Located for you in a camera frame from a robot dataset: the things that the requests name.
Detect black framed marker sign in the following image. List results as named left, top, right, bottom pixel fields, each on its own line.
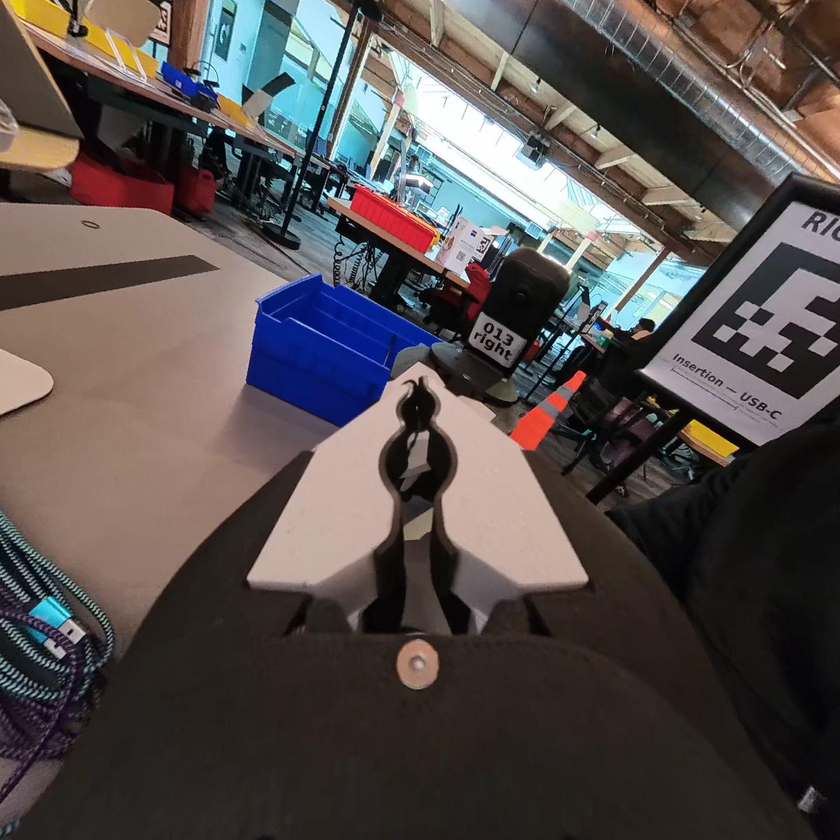
left=586, top=172, right=840, bottom=506

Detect teal braided usb cable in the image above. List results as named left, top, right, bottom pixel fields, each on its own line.
left=0, top=511, right=117, bottom=739

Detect wooden workbench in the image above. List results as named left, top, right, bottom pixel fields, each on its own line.
left=327, top=197, right=473, bottom=309

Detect white folding stand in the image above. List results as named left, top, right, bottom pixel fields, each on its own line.
left=0, top=348, right=55, bottom=416

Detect red office chair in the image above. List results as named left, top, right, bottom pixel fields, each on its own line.
left=420, top=262, right=492, bottom=339

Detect person's right forearm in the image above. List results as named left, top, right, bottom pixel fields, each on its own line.
left=607, top=420, right=840, bottom=828

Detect wooden edged display board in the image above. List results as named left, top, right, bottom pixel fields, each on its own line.
left=0, top=0, right=84, bottom=173

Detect blue plastic bin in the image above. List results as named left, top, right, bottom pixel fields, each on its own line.
left=247, top=273, right=442, bottom=427

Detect purple braided usb cable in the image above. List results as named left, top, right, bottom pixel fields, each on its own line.
left=0, top=577, right=109, bottom=818

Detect yellow bin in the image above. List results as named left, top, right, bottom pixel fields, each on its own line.
left=679, top=420, right=740, bottom=468

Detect white cardboard box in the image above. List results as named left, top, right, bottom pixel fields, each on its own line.
left=435, top=217, right=501, bottom=274

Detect silver spiral ceiling duct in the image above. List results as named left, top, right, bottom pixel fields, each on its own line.
left=577, top=0, right=840, bottom=178

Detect black floor lamp stand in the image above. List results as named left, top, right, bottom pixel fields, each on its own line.
left=262, top=0, right=385, bottom=252

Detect red plastic crate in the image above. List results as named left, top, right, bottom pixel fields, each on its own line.
left=350, top=184, right=441, bottom=252

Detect orange traffic cone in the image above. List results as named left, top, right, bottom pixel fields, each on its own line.
left=510, top=369, right=588, bottom=452

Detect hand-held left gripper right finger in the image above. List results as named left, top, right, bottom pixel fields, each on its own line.
left=419, top=364, right=589, bottom=634

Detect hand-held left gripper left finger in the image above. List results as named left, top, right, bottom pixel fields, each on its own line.
left=247, top=364, right=422, bottom=634

